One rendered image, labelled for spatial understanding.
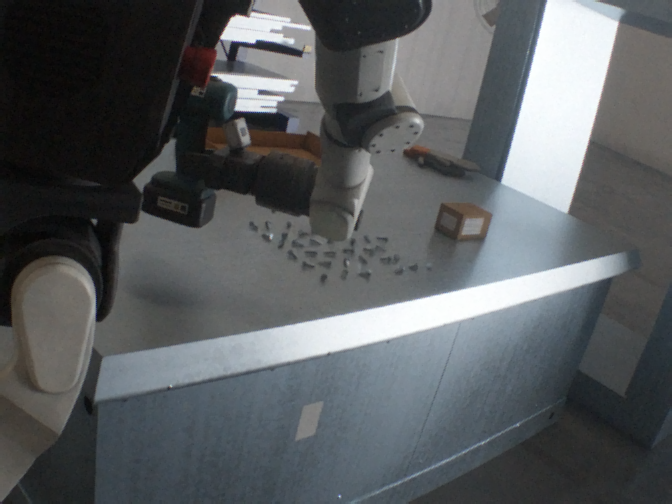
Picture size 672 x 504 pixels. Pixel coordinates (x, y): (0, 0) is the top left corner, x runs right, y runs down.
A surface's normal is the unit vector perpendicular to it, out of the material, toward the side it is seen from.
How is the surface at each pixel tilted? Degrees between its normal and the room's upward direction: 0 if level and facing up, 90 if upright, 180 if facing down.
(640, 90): 90
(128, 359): 68
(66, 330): 90
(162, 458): 90
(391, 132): 127
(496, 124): 90
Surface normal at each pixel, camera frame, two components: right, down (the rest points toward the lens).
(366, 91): 0.34, 0.87
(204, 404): 0.67, 0.39
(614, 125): -0.74, 0.04
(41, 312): 0.49, 0.39
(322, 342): 0.71, 0.00
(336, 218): -0.31, 0.86
